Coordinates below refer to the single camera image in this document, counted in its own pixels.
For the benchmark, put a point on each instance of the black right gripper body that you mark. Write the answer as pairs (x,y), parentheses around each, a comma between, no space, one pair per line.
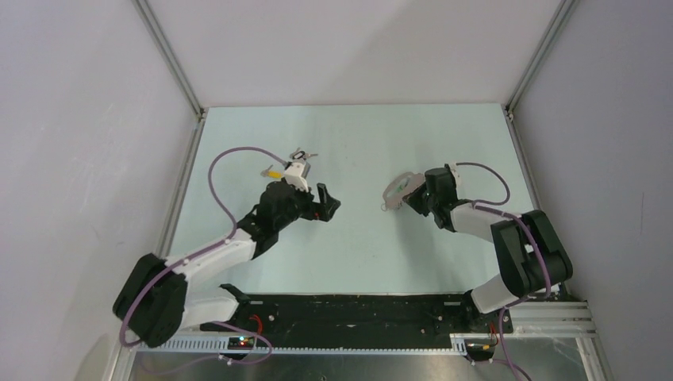
(421,200)

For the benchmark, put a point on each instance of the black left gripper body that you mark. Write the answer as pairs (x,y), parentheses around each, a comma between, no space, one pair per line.
(305,207)

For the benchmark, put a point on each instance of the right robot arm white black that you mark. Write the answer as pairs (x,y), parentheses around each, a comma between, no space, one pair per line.
(529,253)

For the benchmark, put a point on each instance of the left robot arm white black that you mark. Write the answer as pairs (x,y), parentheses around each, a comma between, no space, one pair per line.
(163,296)

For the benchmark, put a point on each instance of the yellow tagged key on table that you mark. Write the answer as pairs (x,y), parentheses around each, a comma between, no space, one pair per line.
(271,173)

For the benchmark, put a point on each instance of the black tagged key on table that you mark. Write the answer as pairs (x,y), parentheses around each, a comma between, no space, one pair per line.
(301,155)

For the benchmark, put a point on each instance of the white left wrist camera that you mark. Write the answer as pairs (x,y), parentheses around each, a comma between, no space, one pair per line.
(295,175)

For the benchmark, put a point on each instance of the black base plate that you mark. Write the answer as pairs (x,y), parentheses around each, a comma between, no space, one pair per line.
(361,322)

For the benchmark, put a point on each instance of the aluminium frame rail front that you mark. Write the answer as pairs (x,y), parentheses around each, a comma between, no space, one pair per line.
(531,319)

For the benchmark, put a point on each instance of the right aluminium corner post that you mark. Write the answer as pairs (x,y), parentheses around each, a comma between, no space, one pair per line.
(551,34)

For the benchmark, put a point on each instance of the aluminium corner post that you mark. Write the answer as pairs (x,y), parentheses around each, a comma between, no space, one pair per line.
(551,34)
(159,37)

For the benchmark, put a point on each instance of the left aluminium corner post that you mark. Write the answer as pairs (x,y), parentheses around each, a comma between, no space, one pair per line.
(159,37)

